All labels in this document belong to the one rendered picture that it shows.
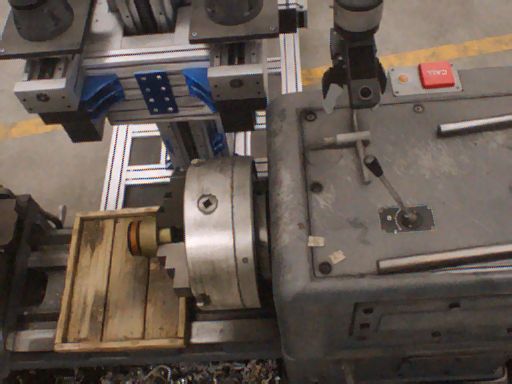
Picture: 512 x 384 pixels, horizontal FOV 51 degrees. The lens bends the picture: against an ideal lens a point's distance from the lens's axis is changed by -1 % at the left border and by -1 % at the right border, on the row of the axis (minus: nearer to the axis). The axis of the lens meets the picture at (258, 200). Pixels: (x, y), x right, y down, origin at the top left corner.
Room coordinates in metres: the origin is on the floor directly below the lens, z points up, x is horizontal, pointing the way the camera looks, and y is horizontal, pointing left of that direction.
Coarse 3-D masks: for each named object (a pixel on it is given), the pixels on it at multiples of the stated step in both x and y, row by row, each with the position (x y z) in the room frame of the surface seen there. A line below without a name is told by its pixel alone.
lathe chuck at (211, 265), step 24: (192, 168) 0.61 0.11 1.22; (216, 168) 0.60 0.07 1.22; (192, 192) 0.55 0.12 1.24; (216, 192) 0.54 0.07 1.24; (192, 216) 0.50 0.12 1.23; (216, 216) 0.49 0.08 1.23; (192, 240) 0.46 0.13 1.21; (216, 240) 0.45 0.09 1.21; (192, 264) 0.43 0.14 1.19; (216, 264) 0.42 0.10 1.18; (192, 288) 0.40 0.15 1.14; (216, 288) 0.39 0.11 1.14
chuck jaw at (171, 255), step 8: (160, 248) 0.51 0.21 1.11; (168, 248) 0.51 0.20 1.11; (176, 248) 0.51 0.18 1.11; (184, 248) 0.50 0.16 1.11; (160, 256) 0.50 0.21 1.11; (168, 256) 0.49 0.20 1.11; (176, 256) 0.49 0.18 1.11; (184, 256) 0.49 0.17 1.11; (160, 264) 0.49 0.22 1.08; (168, 264) 0.47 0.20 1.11; (176, 264) 0.47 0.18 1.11; (184, 264) 0.47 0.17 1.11; (168, 272) 0.46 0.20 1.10; (176, 272) 0.45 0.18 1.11; (184, 272) 0.45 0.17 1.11; (176, 280) 0.43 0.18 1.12; (184, 280) 0.43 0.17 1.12; (176, 288) 0.42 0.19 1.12; (184, 288) 0.42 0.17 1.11; (184, 296) 0.41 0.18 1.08; (192, 296) 0.41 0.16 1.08; (200, 296) 0.40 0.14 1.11; (208, 296) 0.39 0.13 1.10
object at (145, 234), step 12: (132, 228) 0.57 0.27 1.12; (144, 228) 0.56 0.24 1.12; (156, 228) 0.55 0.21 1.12; (168, 228) 0.55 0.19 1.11; (132, 240) 0.54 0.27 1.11; (144, 240) 0.53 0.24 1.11; (156, 240) 0.53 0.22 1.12; (168, 240) 0.53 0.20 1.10; (132, 252) 0.53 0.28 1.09; (144, 252) 0.52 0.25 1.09; (156, 252) 0.51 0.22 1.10
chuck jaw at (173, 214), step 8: (176, 176) 0.62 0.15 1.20; (184, 176) 0.61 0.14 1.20; (176, 184) 0.61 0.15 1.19; (184, 184) 0.60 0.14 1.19; (168, 192) 0.62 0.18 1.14; (176, 192) 0.60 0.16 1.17; (168, 200) 0.59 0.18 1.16; (176, 200) 0.59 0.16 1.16; (160, 208) 0.60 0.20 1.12; (168, 208) 0.58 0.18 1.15; (176, 208) 0.58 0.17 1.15; (160, 216) 0.57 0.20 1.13; (168, 216) 0.57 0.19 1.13; (176, 216) 0.57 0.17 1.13; (160, 224) 0.56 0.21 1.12; (168, 224) 0.56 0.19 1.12; (176, 224) 0.56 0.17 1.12
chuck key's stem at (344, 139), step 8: (336, 136) 0.59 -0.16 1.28; (344, 136) 0.58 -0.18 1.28; (352, 136) 0.58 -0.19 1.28; (360, 136) 0.58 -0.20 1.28; (368, 136) 0.57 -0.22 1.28; (312, 144) 0.58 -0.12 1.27; (320, 144) 0.58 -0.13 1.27; (328, 144) 0.58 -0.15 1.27; (336, 144) 0.58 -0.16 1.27; (344, 144) 0.57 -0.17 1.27; (352, 144) 0.57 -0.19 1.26
